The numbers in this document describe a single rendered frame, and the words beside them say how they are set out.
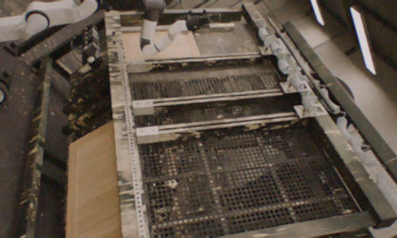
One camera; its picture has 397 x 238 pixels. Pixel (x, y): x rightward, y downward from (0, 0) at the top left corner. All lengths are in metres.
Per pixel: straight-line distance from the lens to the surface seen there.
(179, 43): 2.85
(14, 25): 2.63
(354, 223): 1.97
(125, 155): 1.96
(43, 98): 2.95
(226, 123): 2.14
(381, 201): 2.04
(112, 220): 2.13
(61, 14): 2.54
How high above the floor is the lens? 1.68
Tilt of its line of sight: 11 degrees down
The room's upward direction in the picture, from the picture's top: 61 degrees clockwise
